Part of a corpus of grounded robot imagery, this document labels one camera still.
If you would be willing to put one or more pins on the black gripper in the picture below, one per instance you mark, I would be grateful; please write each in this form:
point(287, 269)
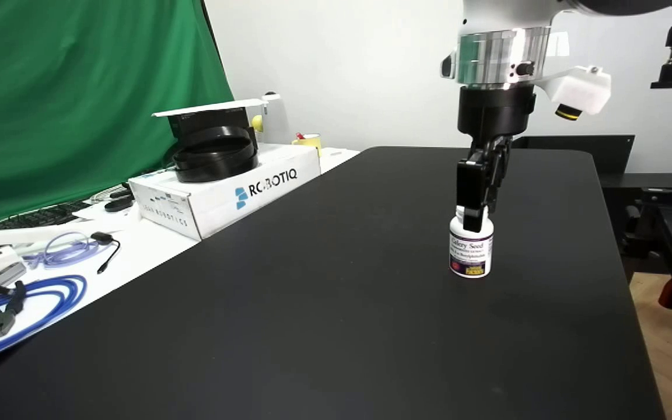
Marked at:
point(496, 109)

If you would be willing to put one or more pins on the white pill bottle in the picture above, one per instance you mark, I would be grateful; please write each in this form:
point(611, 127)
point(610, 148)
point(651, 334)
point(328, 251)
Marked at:
point(471, 251)

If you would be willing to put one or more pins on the black flat panel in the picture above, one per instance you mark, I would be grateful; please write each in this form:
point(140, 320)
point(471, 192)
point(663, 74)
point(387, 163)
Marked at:
point(583, 156)

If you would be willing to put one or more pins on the yellow small object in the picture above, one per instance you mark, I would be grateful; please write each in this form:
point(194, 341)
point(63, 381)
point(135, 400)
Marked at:
point(309, 143)

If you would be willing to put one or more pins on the white Robotiq cardboard box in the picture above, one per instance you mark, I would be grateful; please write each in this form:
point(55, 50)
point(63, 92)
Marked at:
point(221, 194)

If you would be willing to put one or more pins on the black box with white lid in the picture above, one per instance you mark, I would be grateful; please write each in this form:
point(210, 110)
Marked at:
point(210, 113)

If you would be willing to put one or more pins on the black computer mouse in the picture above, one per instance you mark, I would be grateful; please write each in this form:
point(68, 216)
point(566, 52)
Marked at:
point(119, 204)

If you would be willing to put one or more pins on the green backdrop cloth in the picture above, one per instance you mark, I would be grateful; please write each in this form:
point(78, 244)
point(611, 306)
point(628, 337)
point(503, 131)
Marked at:
point(79, 95)

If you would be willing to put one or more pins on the black keyboard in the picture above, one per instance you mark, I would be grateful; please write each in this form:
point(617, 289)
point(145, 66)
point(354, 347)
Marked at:
point(36, 216)

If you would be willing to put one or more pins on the black clip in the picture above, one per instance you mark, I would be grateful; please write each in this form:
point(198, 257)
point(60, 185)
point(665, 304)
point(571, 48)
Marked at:
point(6, 306)

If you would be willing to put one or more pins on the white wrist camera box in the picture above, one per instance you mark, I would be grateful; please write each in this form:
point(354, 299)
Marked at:
point(581, 90)

